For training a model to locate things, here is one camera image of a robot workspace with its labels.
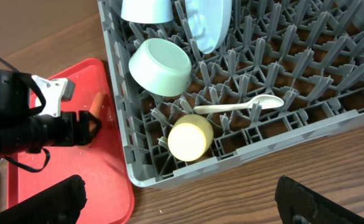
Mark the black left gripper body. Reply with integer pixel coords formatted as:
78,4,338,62
0,111,101,154

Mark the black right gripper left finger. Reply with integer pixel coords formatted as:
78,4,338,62
0,175,87,224

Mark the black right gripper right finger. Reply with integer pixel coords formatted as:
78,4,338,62
274,176,364,224

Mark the orange carrot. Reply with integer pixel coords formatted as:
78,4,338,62
89,92,105,119

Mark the white plastic spoon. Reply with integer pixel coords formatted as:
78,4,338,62
193,94,284,114

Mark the yellow cup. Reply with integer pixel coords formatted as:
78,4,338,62
167,114,214,162

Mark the green bowl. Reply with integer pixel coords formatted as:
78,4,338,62
128,38,192,97

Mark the light blue bowl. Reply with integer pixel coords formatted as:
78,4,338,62
121,0,174,24

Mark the light blue plate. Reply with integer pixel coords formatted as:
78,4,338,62
185,0,232,54

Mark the grey dishwasher rack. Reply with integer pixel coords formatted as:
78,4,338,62
98,0,364,189

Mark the red serving tray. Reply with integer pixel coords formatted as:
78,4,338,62
7,58,134,223

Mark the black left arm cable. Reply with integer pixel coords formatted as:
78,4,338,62
0,49,52,174

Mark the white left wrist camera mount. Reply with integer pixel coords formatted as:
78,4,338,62
32,75,76,117

